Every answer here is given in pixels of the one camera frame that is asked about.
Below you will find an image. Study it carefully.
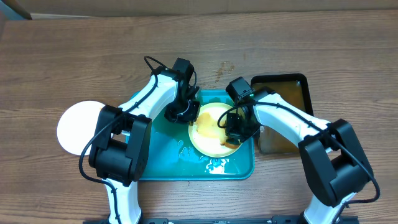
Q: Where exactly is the green and yellow sponge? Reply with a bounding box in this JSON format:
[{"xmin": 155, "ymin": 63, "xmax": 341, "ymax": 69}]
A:
[{"xmin": 220, "ymin": 141, "xmax": 241, "ymax": 149}]

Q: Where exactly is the yellow-green plate with sauce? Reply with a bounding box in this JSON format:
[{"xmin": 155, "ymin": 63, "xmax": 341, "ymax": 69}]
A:
[{"xmin": 188, "ymin": 103, "xmax": 238, "ymax": 157}]

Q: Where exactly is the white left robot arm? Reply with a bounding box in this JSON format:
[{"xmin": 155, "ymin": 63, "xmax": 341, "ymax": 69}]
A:
[{"xmin": 79, "ymin": 66, "xmax": 200, "ymax": 223}]

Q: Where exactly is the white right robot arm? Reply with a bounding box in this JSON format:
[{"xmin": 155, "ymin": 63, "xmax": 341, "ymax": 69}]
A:
[{"xmin": 222, "ymin": 92, "xmax": 375, "ymax": 223}]

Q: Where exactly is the teal plastic tray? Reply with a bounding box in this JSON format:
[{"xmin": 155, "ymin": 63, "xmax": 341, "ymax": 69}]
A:
[{"xmin": 141, "ymin": 90, "xmax": 254, "ymax": 181}]

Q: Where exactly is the black tray with brown water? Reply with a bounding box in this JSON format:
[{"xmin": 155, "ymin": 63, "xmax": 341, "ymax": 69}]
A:
[{"xmin": 251, "ymin": 73, "xmax": 313, "ymax": 154}]

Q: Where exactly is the brown cardboard wall panel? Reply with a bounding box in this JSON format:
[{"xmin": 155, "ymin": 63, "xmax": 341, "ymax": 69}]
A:
[{"xmin": 1, "ymin": 0, "xmax": 397, "ymax": 19}]

